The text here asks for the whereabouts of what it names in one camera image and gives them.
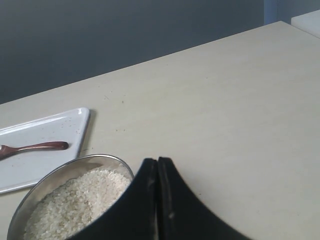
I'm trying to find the stainless steel rice bowl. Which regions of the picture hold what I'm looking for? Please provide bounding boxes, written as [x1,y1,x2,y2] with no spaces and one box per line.
[6,154,135,240]

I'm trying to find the white rectangular plastic tray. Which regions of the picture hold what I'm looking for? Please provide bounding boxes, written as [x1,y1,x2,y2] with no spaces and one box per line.
[0,107,90,194]

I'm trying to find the white adjacent table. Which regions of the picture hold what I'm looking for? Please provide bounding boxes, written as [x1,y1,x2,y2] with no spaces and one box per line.
[291,10,320,38]

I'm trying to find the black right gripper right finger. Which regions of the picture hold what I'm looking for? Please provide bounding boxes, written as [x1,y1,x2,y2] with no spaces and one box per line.
[157,157,247,240]

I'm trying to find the white uncooked rice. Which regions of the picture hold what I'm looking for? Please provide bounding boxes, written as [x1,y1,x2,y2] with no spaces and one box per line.
[23,169,131,240]

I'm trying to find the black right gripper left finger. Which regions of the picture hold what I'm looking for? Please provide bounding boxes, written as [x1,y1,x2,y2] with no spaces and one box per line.
[69,158,158,240]

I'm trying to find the dark red wooden spoon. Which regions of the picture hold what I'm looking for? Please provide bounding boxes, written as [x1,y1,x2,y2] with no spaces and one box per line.
[0,141,69,160]

